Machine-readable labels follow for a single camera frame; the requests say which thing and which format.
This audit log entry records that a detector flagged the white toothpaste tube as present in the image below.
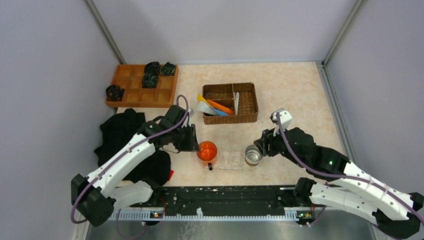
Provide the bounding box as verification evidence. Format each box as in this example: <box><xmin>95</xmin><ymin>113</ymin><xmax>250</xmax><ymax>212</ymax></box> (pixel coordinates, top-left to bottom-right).
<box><xmin>196</xmin><ymin>101</ymin><xmax>218</xmax><ymax>116</ymax></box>

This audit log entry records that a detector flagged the orange translucent plastic mug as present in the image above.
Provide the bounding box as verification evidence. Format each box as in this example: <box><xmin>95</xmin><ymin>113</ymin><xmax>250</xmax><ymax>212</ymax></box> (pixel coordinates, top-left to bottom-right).
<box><xmin>196</xmin><ymin>141</ymin><xmax>218</xmax><ymax>171</ymax></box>

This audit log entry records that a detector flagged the orange toothbrush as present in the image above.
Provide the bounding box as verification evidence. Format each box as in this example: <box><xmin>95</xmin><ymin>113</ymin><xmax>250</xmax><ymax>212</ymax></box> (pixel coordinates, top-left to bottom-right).
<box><xmin>206</xmin><ymin>99</ymin><xmax>235</xmax><ymax>115</ymax></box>

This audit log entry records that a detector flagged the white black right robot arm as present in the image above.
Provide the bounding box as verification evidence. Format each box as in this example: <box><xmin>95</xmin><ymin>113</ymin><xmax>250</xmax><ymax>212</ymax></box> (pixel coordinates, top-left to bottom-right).
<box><xmin>245</xmin><ymin>127</ymin><xmax>424</xmax><ymax>239</ymax></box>

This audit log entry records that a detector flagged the black patterned rolled sock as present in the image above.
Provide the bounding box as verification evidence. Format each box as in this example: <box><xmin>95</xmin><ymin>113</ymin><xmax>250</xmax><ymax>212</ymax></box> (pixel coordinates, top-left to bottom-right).
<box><xmin>141</xmin><ymin>74</ymin><xmax>159</xmax><ymax>89</ymax></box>

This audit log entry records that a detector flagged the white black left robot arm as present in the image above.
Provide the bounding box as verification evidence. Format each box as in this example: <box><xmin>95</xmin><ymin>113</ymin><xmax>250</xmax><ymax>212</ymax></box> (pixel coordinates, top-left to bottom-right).
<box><xmin>70</xmin><ymin>105</ymin><xmax>200</xmax><ymax>227</ymax></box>

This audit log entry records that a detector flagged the metal cup orange base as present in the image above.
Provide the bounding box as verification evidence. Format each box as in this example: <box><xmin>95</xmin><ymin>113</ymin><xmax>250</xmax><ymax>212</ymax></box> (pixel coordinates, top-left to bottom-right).
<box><xmin>244</xmin><ymin>144</ymin><xmax>264</xmax><ymax>167</ymax></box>

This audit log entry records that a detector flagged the black cloth pile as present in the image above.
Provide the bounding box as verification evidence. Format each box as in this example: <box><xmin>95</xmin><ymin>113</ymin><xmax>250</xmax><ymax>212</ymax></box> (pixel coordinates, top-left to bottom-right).
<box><xmin>94</xmin><ymin>108</ymin><xmax>171</xmax><ymax>186</ymax></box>

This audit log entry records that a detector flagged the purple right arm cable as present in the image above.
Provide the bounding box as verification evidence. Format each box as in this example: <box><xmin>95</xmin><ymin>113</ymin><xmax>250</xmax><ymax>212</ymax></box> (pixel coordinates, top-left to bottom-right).
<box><xmin>275</xmin><ymin>111</ymin><xmax>424</xmax><ymax>240</ymax></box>

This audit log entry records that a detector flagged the black green rolled sock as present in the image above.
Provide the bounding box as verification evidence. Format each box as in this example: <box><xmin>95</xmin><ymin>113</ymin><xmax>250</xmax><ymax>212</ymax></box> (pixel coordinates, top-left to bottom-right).
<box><xmin>159</xmin><ymin>61</ymin><xmax>176</xmax><ymax>77</ymax></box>

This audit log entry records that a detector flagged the orange wooden compartment tray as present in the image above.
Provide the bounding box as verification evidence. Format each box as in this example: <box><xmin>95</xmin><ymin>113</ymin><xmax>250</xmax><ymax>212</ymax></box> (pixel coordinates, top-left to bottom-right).
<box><xmin>105</xmin><ymin>63</ymin><xmax>179</xmax><ymax>109</ymax></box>

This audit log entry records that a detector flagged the red small object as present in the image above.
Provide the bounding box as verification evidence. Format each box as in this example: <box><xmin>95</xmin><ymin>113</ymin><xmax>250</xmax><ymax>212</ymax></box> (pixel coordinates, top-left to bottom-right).
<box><xmin>167</xmin><ymin>170</ymin><xmax>174</xmax><ymax>182</ymax></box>

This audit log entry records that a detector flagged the clear textured plastic tray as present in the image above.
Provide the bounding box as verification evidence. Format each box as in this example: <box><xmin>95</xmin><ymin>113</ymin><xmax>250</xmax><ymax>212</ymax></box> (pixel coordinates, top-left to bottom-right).
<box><xmin>214</xmin><ymin>145</ymin><xmax>263</xmax><ymax>171</ymax></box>

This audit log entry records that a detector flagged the black orange rolled sock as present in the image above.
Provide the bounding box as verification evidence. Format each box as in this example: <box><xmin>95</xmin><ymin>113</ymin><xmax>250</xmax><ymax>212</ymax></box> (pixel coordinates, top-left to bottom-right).
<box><xmin>105</xmin><ymin>84</ymin><xmax>125</xmax><ymax>102</ymax></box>

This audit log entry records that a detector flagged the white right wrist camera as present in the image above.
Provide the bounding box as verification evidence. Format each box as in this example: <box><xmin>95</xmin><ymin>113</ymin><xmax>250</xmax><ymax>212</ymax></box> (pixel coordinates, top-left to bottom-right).
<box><xmin>270</xmin><ymin>108</ymin><xmax>293</xmax><ymax>136</ymax></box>

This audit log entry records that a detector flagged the brown wicker divided basket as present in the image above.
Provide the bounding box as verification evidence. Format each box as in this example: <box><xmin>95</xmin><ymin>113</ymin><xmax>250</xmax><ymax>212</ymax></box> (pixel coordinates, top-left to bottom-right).
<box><xmin>202</xmin><ymin>82</ymin><xmax>259</xmax><ymax>125</ymax></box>

